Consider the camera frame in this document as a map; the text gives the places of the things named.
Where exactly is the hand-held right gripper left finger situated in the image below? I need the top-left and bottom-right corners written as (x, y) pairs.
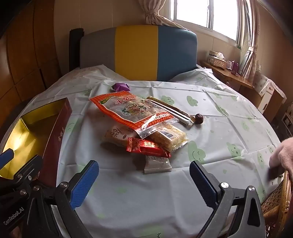
top-left (24, 160), bottom-right (100, 238)

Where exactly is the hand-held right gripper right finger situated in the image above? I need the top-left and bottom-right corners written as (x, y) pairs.
top-left (190, 160), bottom-right (267, 238)

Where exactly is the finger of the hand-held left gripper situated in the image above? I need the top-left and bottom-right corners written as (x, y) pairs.
top-left (9, 155), bottom-right (44, 195)
top-left (0, 148), bottom-right (14, 169)

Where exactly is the maroon box with gold interior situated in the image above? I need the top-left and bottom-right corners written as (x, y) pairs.
top-left (0, 98), bottom-right (73, 187)

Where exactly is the white snack packet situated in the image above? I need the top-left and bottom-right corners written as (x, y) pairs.
top-left (144, 155), bottom-right (173, 175)

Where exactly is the yellow rice cake packet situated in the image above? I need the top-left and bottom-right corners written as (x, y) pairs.
top-left (149, 122), bottom-right (188, 153)

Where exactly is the sesame cake packet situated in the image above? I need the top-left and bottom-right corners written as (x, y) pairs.
top-left (101, 125), bottom-right (138, 147)

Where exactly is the brown long stick packet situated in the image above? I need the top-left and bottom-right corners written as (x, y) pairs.
top-left (146, 96), bottom-right (191, 118)
top-left (160, 104), bottom-right (195, 127)

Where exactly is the red candy packet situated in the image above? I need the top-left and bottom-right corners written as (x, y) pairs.
top-left (127, 137), bottom-right (172, 158)

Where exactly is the large orange snack bag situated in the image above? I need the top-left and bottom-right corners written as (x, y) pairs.
top-left (89, 90), bottom-right (178, 140)

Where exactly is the purple candy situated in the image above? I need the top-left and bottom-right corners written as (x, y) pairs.
top-left (111, 82), bottom-right (130, 92)

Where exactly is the rattan chair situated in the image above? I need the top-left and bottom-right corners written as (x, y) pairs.
top-left (261, 169), bottom-right (293, 238)

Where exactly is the pink fleece clothing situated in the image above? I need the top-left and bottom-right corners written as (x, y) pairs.
top-left (269, 137), bottom-right (293, 179)

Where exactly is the white storage shelf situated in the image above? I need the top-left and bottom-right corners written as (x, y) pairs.
top-left (280, 107), bottom-right (293, 129)

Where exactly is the white carton box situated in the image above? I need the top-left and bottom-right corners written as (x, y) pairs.
top-left (256, 79), bottom-right (287, 123)

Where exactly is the wooden desk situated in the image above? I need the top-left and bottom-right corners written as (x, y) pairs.
top-left (200, 60), bottom-right (255, 92)

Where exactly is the wooden wardrobe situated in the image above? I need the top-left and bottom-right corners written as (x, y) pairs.
top-left (0, 0), bottom-right (61, 129)

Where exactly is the white floral cloth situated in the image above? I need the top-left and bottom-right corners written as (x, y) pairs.
top-left (254, 72), bottom-right (269, 93)

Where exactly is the tissue box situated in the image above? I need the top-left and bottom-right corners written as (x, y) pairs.
top-left (208, 51), bottom-right (229, 69)

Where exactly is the hanging floral curtain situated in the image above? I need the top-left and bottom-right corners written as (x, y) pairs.
top-left (238, 0), bottom-right (259, 83)

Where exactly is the window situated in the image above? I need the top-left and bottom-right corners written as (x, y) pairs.
top-left (169, 0), bottom-right (254, 45)

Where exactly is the tied beige curtain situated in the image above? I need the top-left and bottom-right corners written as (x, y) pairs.
top-left (138, 0), bottom-right (194, 30)

